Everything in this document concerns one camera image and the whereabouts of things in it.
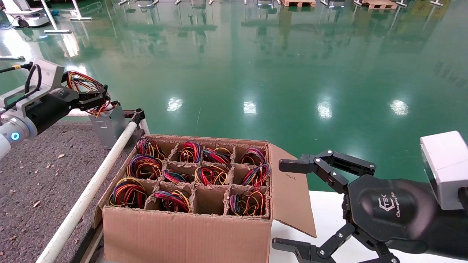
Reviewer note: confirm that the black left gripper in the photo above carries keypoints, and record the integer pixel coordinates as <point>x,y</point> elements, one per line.
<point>53,107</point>

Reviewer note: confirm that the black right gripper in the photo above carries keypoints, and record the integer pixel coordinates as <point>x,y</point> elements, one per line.
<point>388,208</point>

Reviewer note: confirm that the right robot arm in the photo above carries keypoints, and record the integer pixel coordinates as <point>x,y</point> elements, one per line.
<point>451,230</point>

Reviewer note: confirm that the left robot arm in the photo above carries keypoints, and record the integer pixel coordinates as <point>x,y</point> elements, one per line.
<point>11,128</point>

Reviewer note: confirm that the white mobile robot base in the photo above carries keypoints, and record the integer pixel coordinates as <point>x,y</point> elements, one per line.
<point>27,16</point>

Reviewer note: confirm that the black pipe connector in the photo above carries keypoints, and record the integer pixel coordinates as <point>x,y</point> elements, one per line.
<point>137,116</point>

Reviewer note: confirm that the short white pipe leg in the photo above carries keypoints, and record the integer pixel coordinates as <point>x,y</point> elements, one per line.
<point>145,126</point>

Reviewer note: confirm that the white stand with foot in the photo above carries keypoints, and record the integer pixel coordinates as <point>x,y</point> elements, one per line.
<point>81,18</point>
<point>57,31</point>

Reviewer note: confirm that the brown cardboard box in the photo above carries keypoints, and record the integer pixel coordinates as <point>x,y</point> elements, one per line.
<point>190,237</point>

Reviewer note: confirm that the wooden pallet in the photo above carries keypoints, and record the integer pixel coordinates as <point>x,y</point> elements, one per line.
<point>298,3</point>
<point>379,3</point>

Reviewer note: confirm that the long white rail pipe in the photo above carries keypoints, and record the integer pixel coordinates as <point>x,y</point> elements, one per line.
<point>78,113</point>

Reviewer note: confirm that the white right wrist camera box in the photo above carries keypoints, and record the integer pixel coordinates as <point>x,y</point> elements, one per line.
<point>448,168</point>

